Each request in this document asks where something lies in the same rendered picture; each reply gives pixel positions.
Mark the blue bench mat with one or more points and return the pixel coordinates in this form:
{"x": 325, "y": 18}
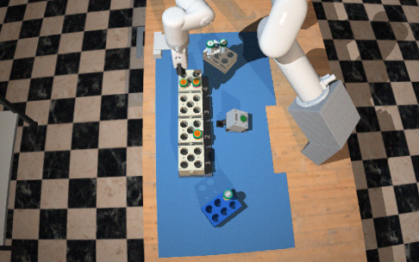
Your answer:
{"x": 241, "y": 162}

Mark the blue tube rack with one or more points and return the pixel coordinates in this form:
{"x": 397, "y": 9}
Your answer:
{"x": 218, "y": 203}

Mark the white bucket adapter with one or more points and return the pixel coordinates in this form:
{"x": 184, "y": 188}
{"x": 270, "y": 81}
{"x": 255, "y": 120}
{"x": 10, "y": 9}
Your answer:
{"x": 185, "y": 131}
{"x": 189, "y": 75}
{"x": 192, "y": 160}
{"x": 192, "y": 103}

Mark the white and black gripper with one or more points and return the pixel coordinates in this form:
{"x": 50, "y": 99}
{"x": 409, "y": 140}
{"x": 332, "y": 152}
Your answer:
{"x": 182, "y": 59}

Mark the white tube rack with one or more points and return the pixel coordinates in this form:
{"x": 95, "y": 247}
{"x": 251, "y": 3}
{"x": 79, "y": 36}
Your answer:
{"x": 223, "y": 62}

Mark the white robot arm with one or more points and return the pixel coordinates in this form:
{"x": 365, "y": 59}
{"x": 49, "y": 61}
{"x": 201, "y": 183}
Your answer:
{"x": 277, "y": 39}

